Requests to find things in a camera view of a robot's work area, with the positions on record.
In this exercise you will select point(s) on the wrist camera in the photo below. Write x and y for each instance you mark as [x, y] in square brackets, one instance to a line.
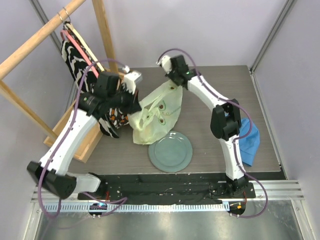
[165, 63]
[131, 78]

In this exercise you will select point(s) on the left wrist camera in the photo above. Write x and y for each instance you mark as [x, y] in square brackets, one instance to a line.
[131, 78]

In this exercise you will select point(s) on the pink clothes hanger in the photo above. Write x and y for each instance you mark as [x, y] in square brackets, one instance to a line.
[74, 56]

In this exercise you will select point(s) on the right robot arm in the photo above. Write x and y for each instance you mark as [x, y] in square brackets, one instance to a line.
[225, 118]

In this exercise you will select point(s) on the wooden clothes rack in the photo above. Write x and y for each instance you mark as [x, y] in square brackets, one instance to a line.
[41, 80]

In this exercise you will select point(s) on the blue cloth hat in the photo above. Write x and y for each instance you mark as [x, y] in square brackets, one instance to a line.
[249, 146]

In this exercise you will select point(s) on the cream clothes hanger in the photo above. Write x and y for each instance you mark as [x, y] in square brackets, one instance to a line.
[70, 27]

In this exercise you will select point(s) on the pale green plastic bag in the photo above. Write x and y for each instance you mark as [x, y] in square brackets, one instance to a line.
[159, 113]

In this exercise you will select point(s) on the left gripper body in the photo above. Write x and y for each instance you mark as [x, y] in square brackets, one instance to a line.
[123, 100]

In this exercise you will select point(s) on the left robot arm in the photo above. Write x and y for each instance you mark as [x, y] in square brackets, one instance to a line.
[109, 92]

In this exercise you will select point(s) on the orange camouflage patterned cloth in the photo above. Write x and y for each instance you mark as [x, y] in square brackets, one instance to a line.
[117, 118]

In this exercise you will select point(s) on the grey-blue round plate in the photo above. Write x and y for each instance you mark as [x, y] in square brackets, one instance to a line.
[172, 153]

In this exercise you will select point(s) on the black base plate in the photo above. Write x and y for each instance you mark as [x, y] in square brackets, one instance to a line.
[171, 189]

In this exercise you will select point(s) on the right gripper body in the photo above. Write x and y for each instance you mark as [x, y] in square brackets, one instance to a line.
[172, 75]

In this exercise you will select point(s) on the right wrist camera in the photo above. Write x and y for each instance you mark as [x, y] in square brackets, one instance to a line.
[165, 63]

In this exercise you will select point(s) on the white cable duct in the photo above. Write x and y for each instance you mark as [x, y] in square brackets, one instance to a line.
[94, 207]

